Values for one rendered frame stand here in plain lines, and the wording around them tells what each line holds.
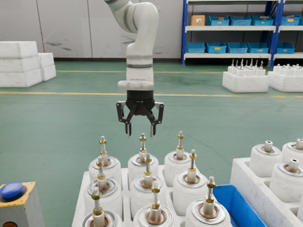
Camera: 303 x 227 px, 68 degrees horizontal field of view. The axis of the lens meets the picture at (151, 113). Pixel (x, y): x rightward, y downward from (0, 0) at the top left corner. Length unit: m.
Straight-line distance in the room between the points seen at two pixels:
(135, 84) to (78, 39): 5.45
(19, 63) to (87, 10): 3.07
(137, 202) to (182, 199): 0.12
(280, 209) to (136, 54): 0.56
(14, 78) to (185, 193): 2.89
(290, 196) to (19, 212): 0.68
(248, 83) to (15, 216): 2.54
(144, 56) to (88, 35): 5.33
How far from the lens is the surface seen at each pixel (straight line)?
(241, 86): 2.74
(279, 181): 0.76
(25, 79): 3.20
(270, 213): 0.78
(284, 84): 2.98
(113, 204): 0.60
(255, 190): 0.82
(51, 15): 6.23
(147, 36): 0.58
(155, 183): 0.47
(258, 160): 0.84
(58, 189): 1.08
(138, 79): 0.59
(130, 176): 0.72
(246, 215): 0.84
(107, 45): 5.77
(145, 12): 0.57
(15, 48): 3.18
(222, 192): 0.88
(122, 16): 0.61
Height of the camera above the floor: 0.62
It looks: 19 degrees down
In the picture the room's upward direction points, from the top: straight up
